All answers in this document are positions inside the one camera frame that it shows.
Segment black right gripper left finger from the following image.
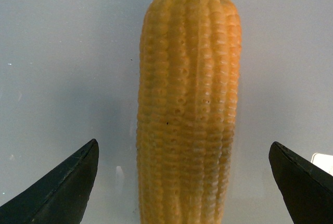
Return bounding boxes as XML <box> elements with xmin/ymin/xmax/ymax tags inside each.
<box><xmin>1</xmin><ymin>139</ymin><xmax>99</xmax><ymax>223</ymax></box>

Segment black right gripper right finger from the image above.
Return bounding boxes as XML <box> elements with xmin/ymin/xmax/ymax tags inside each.
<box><xmin>268</xmin><ymin>142</ymin><xmax>332</xmax><ymax>224</ymax></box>

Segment yellow corn cob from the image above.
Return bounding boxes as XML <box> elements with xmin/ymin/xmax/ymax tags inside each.
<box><xmin>136</xmin><ymin>0</ymin><xmax>241</xmax><ymax>223</ymax></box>

